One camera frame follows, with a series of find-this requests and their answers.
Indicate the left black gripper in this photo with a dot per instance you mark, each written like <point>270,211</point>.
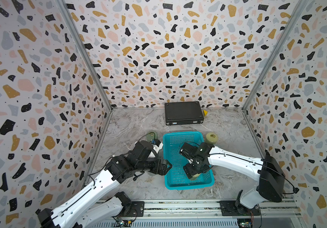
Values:
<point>158,170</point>

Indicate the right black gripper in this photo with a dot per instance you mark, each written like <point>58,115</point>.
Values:
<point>189,173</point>

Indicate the yellow tea canister front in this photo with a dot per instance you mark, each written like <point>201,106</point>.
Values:
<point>194,177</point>

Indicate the teal plastic perforated basket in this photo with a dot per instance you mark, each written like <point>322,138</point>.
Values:
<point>176,178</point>

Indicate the yellow-green tea canister back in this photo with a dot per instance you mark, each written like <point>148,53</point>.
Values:
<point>211,138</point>

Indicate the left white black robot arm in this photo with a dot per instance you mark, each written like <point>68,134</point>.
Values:
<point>81,212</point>

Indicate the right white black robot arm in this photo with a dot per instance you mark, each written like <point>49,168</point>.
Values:
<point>265,172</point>

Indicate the black hard case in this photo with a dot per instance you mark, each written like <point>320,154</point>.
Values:
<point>180,113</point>

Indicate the green circuit board right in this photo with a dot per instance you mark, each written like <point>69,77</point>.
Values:
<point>244,223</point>

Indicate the green circuit board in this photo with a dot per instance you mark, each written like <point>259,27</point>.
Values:
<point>123,223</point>
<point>244,223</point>

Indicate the green circuit board left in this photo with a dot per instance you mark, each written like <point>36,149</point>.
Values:
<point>123,223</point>

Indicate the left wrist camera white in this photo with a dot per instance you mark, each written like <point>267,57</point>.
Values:
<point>157,145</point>

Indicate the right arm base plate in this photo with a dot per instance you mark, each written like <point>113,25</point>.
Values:
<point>232,208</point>

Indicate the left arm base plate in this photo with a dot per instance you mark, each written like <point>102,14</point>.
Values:
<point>135,209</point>

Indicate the aluminium mounting rail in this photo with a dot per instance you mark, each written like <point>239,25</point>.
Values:
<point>203,209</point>

